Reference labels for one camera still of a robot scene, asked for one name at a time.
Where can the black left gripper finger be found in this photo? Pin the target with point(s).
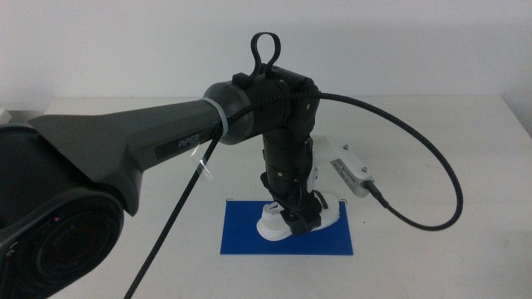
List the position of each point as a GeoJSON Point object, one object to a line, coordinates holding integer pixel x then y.
{"type": "Point", "coordinates": [305, 224]}

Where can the white band on arm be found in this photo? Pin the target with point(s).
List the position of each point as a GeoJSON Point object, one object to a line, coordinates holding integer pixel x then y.
{"type": "Point", "coordinates": [219, 114]}

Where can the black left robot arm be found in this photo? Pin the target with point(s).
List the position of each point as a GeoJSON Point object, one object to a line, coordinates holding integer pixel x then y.
{"type": "Point", "coordinates": [104, 137]}

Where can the blue rectangular mat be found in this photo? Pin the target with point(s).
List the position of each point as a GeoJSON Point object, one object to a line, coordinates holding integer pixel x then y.
{"type": "Point", "coordinates": [241, 243]}

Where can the clear tape tag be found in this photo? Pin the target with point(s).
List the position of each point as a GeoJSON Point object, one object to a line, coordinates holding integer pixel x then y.
{"type": "Point", "coordinates": [203, 164]}

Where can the white side furniture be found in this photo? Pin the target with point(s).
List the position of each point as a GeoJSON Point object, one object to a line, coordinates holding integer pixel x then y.
{"type": "Point", "coordinates": [4, 116]}

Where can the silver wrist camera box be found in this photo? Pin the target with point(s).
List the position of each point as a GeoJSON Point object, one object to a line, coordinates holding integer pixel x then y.
{"type": "Point", "coordinates": [353, 178]}

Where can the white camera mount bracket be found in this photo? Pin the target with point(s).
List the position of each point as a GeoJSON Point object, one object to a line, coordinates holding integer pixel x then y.
{"type": "Point", "coordinates": [328, 147]}

